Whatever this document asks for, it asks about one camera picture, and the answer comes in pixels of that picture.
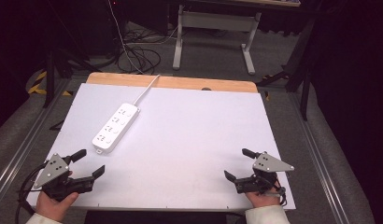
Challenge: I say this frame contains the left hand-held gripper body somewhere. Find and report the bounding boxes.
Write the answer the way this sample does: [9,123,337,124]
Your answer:
[33,152,95,202]

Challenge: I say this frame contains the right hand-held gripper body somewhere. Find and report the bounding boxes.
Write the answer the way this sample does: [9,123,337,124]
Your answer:
[234,151,295,196]

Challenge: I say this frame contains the person's right hand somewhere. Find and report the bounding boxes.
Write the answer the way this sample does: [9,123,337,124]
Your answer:
[244,181,283,208]

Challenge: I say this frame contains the person's left hand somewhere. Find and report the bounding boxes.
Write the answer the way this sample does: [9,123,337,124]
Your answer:
[35,171,80,223]

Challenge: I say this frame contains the white power strip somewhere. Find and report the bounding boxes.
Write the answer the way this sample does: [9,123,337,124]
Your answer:
[92,103,141,155]

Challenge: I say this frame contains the white table cover board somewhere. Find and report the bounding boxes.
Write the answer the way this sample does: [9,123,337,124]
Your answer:
[25,82,297,212]

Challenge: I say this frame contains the yellow black floor tape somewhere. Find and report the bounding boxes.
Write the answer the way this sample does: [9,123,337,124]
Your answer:
[26,70,73,97]

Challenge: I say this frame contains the black metal stand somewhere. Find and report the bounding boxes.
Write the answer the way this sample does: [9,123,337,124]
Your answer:
[256,12,317,121]
[42,0,102,109]

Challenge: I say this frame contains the wooden table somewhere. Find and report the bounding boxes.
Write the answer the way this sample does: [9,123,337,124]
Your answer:
[85,72,260,94]

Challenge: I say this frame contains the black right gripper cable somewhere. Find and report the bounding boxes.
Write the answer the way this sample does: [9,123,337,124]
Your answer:
[263,186,288,207]

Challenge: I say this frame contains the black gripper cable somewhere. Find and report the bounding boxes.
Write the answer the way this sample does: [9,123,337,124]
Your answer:
[263,186,288,207]
[14,161,48,224]

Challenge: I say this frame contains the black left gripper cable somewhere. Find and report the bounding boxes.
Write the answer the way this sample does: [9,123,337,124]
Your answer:
[14,161,48,224]

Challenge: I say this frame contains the aluminium rail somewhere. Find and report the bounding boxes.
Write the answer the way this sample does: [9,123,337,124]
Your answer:
[0,78,72,202]
[287,91,351,224]

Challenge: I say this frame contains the white power strip cable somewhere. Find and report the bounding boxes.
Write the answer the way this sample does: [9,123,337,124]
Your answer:
[106,0,162,107]

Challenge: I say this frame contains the black cables bundle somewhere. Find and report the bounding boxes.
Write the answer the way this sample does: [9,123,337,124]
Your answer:
[116,27,163,76]

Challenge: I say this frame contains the white metal frame desk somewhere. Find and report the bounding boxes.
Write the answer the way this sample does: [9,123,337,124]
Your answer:
[171,0,302,76]

